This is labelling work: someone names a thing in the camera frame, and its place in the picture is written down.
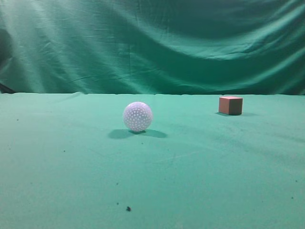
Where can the green table cloth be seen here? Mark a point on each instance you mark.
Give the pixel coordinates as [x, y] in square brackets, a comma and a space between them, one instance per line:
[68, 161]

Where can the white dimpled golf ball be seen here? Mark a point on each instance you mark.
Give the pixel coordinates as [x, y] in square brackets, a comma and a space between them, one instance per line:
[137, 116]

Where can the red cube block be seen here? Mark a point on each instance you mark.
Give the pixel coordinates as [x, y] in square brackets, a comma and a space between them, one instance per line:
[230, 105]

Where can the green backdrop cloth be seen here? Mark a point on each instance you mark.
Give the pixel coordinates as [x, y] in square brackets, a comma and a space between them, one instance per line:
[152, 46]

